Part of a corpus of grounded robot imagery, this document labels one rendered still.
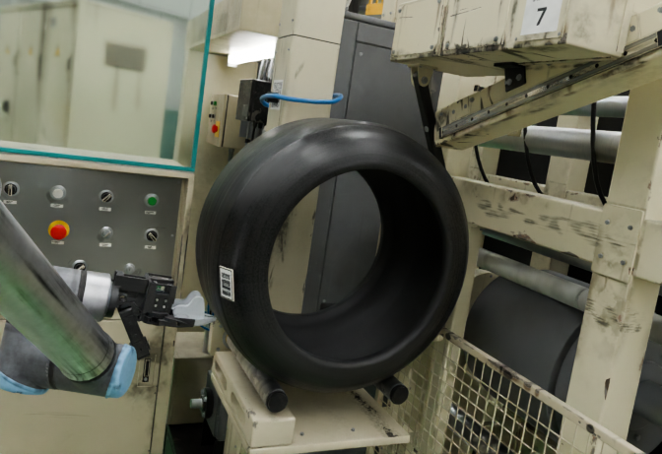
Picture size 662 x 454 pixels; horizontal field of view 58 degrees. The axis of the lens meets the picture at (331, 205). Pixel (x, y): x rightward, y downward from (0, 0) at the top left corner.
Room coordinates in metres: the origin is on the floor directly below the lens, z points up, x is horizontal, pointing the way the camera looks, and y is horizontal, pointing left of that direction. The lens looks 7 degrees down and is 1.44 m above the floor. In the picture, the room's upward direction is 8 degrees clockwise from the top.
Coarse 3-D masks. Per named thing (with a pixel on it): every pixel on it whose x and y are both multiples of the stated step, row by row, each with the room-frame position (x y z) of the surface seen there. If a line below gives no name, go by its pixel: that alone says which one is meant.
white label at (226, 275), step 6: (222, 270) 1.07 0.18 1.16; (228, 270) 1.06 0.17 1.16; (222, 276) 1.07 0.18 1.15; (228, 276) 1.06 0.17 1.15; (222, 282) 1.07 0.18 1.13; (228, 282) 1.06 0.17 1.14; (222, 288) 1.07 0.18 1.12; (228, 288) 1.06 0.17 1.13; (222, 294) 1.08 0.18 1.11; (228, 294) 1.06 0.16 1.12
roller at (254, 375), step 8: (232, 344) 1.36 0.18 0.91; (232, 352) 1.35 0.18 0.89; (240, 360) 1.28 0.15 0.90; (248, 368) 1.23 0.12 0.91; (256, 368) 1.21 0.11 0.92; (248, 376) 1.22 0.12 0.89; (256, 376) 1.18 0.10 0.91; (264, 376) 1.17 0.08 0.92; (256, 384) 1.17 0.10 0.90; (264, 384) 1.14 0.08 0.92; (272, 384) 1.14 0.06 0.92; (264, 392) 1.12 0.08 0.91; (272, 392) 1.11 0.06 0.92; (280, 392) 1.11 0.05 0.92; (264, 400) 1.11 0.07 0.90; (272, 400) 1.10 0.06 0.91; (280, 400) 1.11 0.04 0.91; (272, 408) 1.10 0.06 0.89; (280, 408) 1.11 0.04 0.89
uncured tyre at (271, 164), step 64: (320, 128) 1.16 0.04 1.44; (384, 128) 1.21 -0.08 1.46; (256, 192) 1.09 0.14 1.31; (384, 192) 1.48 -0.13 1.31; (448, 192) 1.24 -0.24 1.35; (256, 256) 1.07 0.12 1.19; (384, 256) 1.50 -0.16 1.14; (448, 256) 1.24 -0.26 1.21; (256, 320) 1.08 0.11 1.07; (320, 320) 1.43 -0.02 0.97; (384, 320) 1.44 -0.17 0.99; (320, 384) 1.14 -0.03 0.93
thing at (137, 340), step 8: (120, 312) 1.07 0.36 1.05; (128, 312) 1.08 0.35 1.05; (128, 320) 1.08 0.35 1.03; (128, 328) 1.08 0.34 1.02; (136, 328) 1.08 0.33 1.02; (128, 336) 1.08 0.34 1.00; (136, 336) 1.09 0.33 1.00; (144, 336) 1.12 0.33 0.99; (136, 344) 1.09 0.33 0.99; (144, 344) 1.09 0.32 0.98; (136, 352) 1.09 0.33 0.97; (144, 352) 1.10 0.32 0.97
